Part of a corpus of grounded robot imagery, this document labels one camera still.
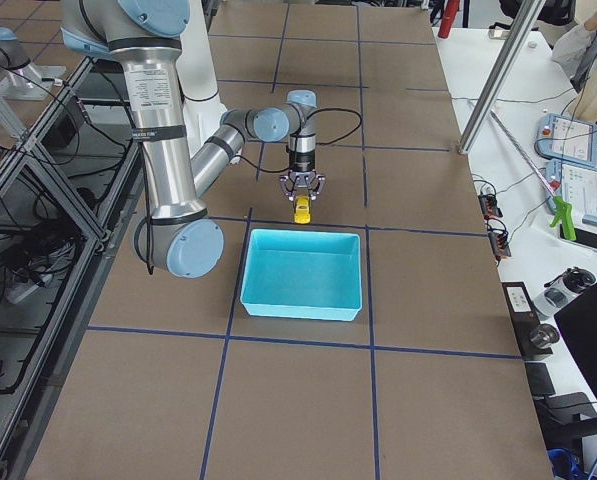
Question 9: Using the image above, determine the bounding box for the upper orange black connector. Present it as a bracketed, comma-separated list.
[478, 193, 503, 219]

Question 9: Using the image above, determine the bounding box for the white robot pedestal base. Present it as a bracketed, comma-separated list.
[176, 0, 227, 167]

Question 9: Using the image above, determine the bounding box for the black box with label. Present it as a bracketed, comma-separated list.
[501, 282, 553, 361]

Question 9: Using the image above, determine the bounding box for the turquoise plastic bin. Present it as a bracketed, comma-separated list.
[240, 229, 363, 321]

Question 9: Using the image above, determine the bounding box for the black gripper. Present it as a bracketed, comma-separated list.
[279, 149, 326, 203]

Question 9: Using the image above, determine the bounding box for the lower teach pendant tablet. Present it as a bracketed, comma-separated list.
[546, 159, 597, 226]

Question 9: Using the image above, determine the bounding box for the aluminium frame post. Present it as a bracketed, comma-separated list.
[457, 0, 545, 155]

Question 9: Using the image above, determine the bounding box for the black smartphone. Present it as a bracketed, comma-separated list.
[559, 226, 597, 251]

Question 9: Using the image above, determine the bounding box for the green plastic clamp tool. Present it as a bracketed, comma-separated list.
[550, 195, 576, 241]

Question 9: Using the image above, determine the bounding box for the teach pendant tablet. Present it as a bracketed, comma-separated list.
[534, 113, 597, 166]
[546, 159, 597, 226]

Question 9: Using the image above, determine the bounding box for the lower orange black connector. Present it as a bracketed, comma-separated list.
[487, 228, 511, 260]

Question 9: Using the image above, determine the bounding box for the white grey camera device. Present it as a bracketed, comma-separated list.
[533, 267, 596, 318]

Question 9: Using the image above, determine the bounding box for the orange black connector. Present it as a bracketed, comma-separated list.
[487, 228, 511, 260]
[478, 193, 503, 219]

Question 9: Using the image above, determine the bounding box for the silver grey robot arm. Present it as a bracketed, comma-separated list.
[0, 27, 66, 101]
[61, 1, 325, 278]

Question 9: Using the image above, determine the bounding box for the yellow beetle toy car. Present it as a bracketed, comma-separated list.
[293, 195, 311, 225]

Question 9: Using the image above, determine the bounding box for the red cylinder bottle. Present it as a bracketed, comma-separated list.
[438, 0, 461, 39]

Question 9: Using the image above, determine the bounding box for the upper teach pendant tablet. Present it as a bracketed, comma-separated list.
[534, 113, 597, 166]

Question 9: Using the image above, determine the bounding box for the person in white clothes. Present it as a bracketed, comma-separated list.
[551, 10, 597, 90]

